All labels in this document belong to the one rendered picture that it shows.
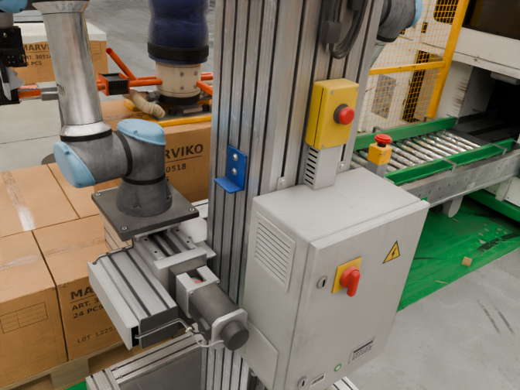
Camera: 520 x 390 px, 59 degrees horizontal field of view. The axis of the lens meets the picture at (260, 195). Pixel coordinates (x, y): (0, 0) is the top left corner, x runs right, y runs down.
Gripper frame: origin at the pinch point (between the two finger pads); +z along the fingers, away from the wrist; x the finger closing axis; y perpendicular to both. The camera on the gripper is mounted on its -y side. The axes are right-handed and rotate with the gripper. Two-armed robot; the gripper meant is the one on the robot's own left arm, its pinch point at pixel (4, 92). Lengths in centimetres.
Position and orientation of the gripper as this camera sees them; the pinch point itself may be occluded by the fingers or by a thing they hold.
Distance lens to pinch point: 168.6
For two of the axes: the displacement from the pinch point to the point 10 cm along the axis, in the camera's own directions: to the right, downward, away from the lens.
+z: -1.0, 8.6, 4.9
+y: 8.1, -2.1, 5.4
